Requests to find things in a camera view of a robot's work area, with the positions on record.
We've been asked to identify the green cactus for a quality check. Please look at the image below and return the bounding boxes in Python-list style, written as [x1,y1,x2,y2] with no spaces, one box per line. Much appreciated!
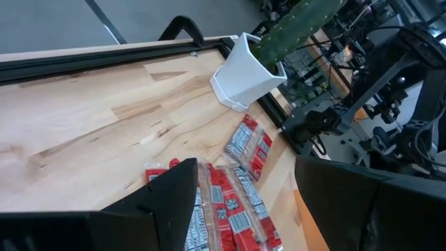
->
[256,0,348,70]

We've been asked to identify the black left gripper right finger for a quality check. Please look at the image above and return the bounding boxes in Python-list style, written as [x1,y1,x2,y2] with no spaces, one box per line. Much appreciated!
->
[294,155,446,251]

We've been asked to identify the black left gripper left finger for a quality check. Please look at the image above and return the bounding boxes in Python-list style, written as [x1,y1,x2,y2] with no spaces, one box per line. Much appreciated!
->
[0,158,199,251]

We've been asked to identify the wooden workbench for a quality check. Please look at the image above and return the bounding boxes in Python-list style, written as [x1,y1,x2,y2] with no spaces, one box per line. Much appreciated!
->
[306,29,370,121]

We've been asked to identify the black arched clamp handle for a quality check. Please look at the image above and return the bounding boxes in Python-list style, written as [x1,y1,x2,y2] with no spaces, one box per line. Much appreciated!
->
[158,15,206,48]

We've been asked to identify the white hexagonal plant pot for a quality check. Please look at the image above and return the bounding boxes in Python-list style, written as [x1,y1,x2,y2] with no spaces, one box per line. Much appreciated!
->
[209,32,289,113]

